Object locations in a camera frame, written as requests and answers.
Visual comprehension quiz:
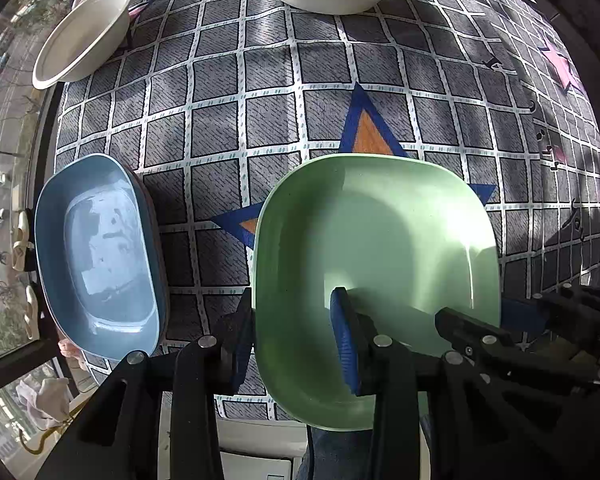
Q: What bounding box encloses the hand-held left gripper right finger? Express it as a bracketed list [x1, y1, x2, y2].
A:
[329, 286, 588, 480]

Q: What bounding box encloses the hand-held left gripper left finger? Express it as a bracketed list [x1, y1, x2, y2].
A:
[35, 287, 255, 480]

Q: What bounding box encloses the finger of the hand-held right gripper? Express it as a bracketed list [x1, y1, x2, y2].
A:
[435, 306, 600, 395]
[500, 283, 600, 337]

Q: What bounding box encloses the green square plate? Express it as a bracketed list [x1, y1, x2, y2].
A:
[251, 152, 502, 432]

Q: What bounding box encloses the blue square plate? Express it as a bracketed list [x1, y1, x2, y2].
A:
[34, 153, 169, 362]

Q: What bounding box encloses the white floor appliance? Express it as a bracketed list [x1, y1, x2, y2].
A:
[215, 419, 311, 480]

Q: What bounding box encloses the person's jeans leg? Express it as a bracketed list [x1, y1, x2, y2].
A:
[297, 425, 381, 480]

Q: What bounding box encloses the pink slipper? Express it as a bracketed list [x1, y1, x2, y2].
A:
[57, 337, 88, 362]

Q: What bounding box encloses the pale crumpled cloth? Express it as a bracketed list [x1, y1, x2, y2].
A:
[17, 377, 74, 431]

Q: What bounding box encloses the white shoe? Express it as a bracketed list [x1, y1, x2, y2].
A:
[10, 210, 34, 271]
[24, 285, 42, 341]

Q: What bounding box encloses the yellow hook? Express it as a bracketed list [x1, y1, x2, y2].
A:
[20, 405, 88, 456]

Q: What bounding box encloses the grey checked star tablecloth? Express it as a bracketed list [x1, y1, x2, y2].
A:
[54, 0, 600, 421]

